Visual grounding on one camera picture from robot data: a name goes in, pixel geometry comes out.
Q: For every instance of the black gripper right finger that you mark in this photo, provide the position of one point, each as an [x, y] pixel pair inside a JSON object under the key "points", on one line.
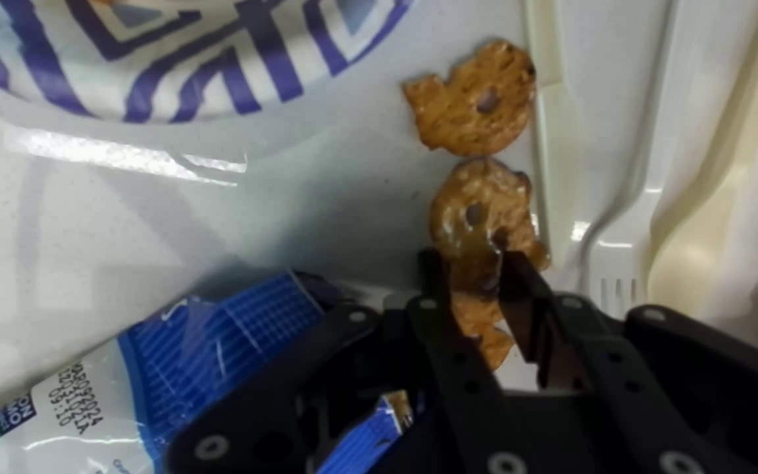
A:
{"points": [[703, 396]]}

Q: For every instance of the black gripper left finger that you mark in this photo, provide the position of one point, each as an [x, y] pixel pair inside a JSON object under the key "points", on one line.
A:
{"points": [[308, 371]]}

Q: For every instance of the round brown cookie with holes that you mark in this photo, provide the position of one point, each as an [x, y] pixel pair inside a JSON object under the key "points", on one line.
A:
{"points": [[484, 199]]}

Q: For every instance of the broken brown cookie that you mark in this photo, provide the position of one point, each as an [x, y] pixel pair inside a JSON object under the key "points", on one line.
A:
{"points": [[461, 109]]}

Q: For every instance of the blue white snack bag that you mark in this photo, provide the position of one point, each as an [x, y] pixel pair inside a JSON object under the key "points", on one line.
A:
{"points": [[186, 351]]}

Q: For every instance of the clear plastic fork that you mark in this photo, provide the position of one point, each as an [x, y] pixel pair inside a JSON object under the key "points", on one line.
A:
{"points": [[616, 264]]}

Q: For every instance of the blue patterned paper bowl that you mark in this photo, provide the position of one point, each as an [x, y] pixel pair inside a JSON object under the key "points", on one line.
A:
{"points": [[223, 55]]}

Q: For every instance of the cream plastic knife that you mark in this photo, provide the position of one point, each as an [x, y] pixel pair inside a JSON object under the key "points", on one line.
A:
{"points": [[544, 106]]}

